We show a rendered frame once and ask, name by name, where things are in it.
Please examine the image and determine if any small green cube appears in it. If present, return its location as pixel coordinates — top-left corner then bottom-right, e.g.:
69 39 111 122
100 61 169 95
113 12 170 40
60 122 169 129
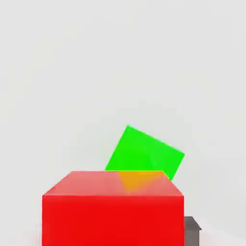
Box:
104 124 185 181

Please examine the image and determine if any small red cube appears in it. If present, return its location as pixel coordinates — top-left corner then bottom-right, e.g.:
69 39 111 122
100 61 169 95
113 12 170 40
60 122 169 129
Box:
42 170 185 246

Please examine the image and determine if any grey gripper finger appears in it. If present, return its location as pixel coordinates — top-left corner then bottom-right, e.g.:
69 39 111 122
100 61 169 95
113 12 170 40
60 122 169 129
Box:
184 216 218 246

